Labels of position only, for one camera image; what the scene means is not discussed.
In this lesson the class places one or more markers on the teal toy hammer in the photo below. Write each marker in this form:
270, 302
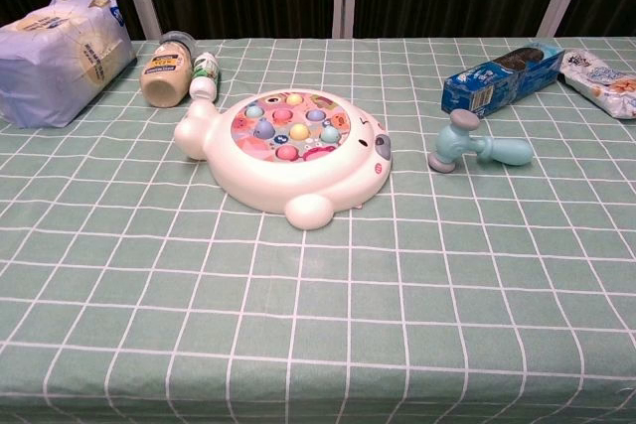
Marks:
449, 141

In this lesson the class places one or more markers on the white fish-shaped toy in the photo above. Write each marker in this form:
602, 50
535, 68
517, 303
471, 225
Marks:
308, 181

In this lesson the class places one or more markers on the green checked tablecloth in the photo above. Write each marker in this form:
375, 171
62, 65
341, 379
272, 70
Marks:
318, 320

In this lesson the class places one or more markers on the small green white bottle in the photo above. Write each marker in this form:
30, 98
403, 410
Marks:
205, 71

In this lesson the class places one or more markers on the beige mayonnaise squeeze bottle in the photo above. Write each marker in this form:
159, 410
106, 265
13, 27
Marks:
164, 76

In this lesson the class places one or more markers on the blue cookie box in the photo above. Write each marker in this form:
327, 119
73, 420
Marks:
497, 81

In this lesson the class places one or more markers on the lilac tissue pack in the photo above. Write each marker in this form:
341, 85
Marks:
54, 66

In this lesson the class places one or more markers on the white snack bag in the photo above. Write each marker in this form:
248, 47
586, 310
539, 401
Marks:
601, 86

